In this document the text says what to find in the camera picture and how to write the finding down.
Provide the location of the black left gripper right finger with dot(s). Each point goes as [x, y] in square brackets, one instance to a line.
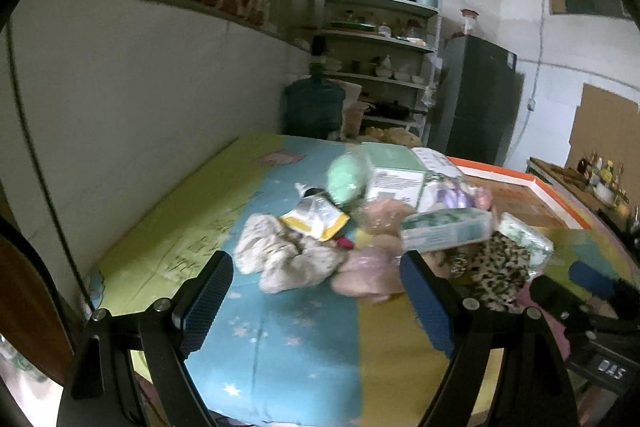
[423, 289]

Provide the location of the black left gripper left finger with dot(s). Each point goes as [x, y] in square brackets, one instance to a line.
[198, 301]

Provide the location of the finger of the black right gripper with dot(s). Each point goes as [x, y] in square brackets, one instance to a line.
[591, 280]

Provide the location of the leopard print cloth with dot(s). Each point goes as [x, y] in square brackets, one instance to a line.
[492, 272]

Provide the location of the green-white tissue pack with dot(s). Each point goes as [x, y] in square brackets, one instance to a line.
[444, 229]

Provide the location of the beige plush bear toy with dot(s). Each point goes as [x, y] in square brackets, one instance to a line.
[283, 258]

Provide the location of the mint green sponge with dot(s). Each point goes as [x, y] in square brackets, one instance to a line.
[347, 178]

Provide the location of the kitchen counter with wooden top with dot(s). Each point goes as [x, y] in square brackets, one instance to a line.
[619, 217]

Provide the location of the orange-rimmed cardboard box tray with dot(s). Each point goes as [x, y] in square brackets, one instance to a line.
[526, 197]

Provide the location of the condiment bottles group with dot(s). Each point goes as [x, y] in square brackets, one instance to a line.
[604, 179]

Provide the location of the colourful cartoon play mat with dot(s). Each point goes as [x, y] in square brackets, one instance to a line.
[316, 328]

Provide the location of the mint green carton box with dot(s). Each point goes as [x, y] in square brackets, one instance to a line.
[393, 172]

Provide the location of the floral gift box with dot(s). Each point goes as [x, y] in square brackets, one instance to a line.
[437, 163]

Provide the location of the yellow white snack pouch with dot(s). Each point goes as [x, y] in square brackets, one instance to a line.
[315, 215]

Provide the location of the straw woven hat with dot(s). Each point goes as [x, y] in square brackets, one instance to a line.
[393, 135]

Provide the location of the dark grey refrigerator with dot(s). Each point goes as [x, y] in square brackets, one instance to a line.
[477, 101]

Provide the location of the dark green water jug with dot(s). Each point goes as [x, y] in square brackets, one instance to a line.
[313, 106]

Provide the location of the metal kitchen shelf rack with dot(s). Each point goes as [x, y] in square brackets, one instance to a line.
[384, 53]

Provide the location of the glass jar on refrigerator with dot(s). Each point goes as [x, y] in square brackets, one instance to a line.
[469, 21]

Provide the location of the cardboard sheets on wall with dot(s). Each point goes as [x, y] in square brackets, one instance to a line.
[607, 124]

